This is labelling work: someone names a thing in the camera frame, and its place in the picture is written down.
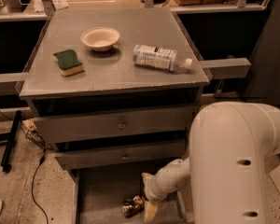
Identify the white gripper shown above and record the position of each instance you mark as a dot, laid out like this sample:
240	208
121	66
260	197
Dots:
154	188

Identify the crushed orange soda can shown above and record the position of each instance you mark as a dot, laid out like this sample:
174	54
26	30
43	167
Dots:
133	206

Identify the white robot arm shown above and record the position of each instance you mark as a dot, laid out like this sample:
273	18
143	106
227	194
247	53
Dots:
228	143

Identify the middle grey drawer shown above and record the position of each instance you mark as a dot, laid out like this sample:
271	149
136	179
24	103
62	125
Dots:
104	156

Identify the bottom grey open drawer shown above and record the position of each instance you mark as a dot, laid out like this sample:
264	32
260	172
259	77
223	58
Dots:
101	191

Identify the grey drawer cabinet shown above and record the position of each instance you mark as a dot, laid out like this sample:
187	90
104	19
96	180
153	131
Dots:
111	80

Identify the top grey drawer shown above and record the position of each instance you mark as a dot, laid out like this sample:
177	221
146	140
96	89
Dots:
67	128

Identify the plastic bottle with label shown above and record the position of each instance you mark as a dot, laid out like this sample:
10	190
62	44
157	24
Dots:
160	58

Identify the black metal bar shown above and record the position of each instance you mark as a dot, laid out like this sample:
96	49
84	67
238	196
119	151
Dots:
6	166

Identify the green and yellow sponge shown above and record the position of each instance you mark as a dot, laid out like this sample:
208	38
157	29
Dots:
68	63

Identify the white paper bowl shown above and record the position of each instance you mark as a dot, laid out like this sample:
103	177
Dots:
100	39

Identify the white crumpled cloth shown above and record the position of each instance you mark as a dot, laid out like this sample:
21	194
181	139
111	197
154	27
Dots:
60	4

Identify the grey horizontal rail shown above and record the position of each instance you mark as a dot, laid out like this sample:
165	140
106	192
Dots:
227	68

